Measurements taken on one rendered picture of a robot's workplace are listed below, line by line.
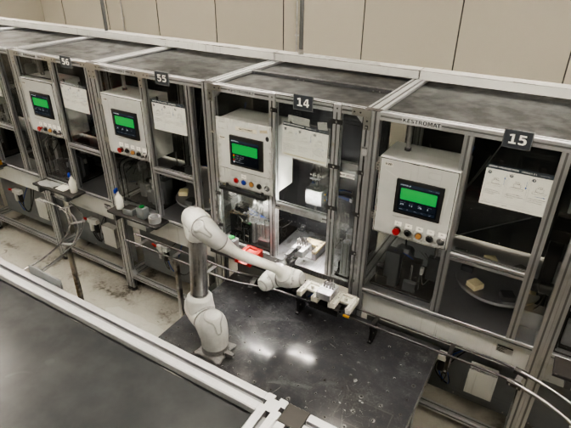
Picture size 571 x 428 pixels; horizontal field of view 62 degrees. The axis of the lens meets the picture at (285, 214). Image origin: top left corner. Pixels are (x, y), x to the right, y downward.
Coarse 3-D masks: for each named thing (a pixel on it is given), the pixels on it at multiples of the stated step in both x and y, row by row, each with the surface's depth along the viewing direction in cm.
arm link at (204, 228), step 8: (200, 224) 242; (208, 224) 243; (216, 224) 251; (192, 232) 250; (200, 232) 241; (208, 232) 242; (216, 232) 245; (200, 240) 250; (208, 240) 244; (216, 240) 246; (224, 240) 250; (216, 248) 250
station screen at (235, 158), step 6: (240, 144) 296; (246, 144) 294; (252, 144) 291; (234, 156) 303; (240, 156) 300; (246, 156) 298; (234, 162) 305; (240, 162) 302; (246, 162) 300; (252, 162) 297; (258, 168) 297
